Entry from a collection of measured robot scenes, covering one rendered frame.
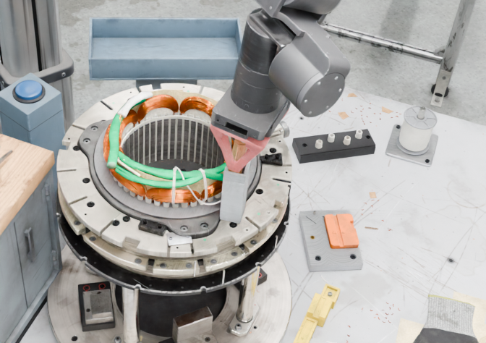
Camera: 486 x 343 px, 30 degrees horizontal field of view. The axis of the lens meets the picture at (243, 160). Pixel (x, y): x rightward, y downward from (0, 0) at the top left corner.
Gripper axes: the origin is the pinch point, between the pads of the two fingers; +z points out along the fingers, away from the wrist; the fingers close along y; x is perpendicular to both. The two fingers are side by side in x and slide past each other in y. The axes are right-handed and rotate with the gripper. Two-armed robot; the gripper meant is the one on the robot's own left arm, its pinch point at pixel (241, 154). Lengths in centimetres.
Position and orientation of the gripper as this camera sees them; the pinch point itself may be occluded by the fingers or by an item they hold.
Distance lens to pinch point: 109.3
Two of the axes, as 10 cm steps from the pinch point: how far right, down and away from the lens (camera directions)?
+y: 3.9, -5.9, 7.1
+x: -9.0, -3.9, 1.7
